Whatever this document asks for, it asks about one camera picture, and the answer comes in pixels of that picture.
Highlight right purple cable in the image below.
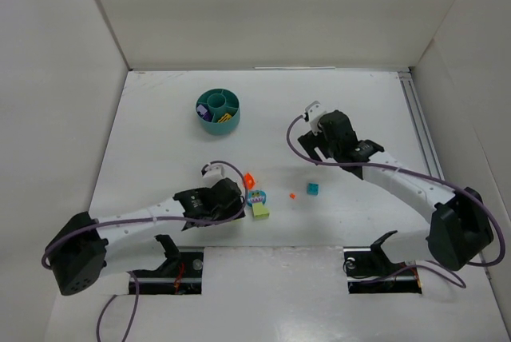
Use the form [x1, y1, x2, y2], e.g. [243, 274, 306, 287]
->
[286, 113, 506, 289]

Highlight yellow lego brick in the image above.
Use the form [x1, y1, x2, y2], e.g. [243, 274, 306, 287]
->
[218, 113, 232, 123]

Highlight small purple lego brick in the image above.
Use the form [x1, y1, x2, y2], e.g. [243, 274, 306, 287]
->
[196, 105, 209, 115]

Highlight orange round lego piece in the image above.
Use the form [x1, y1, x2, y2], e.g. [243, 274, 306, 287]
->
[244, 173, 256, 190]

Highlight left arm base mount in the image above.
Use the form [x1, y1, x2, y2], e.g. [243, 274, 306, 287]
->
[134, 235, 204, 296]

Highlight teal round divided container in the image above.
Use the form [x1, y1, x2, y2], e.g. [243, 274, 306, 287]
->
[196, 89, 241, 136]

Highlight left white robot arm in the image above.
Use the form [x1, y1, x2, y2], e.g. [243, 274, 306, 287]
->
[42, 177, 248, 296]

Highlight light green sloped lego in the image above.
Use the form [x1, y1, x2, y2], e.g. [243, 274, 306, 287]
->
[252, 202, 270, 220]

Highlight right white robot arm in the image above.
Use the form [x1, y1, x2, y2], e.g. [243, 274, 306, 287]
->
[293, 102, 505, 271]

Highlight purple cable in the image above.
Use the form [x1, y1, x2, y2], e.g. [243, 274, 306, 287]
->
[41, 160, 249, 342]
[286, 113, 506, 289]

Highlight teal monster face lego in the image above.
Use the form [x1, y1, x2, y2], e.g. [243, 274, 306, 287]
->
[247, 190, 267, 207]

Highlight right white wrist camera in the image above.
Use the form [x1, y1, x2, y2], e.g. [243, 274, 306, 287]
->
[304, 101, 327, 135]

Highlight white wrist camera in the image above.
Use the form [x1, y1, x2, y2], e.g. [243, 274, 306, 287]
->
[201, 164, 224, 188]
[304, 101, 327, 135]

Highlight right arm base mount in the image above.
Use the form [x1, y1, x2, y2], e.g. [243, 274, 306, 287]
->
[342, 230, 422, 294]

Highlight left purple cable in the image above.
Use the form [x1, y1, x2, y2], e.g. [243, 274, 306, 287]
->
[41, 160, 249, 342]

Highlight dark purple long lego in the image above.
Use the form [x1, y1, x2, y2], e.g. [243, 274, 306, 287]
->
[200, 112, 212, 122]

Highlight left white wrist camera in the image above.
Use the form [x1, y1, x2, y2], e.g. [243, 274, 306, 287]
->
[201, 164, 224, 188]

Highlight teal lego brick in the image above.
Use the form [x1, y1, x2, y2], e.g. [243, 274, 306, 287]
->
[307, 183, 319, 196]

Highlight aluminium rail right edge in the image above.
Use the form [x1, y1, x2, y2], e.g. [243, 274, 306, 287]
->
[398, 70, 445, 180]

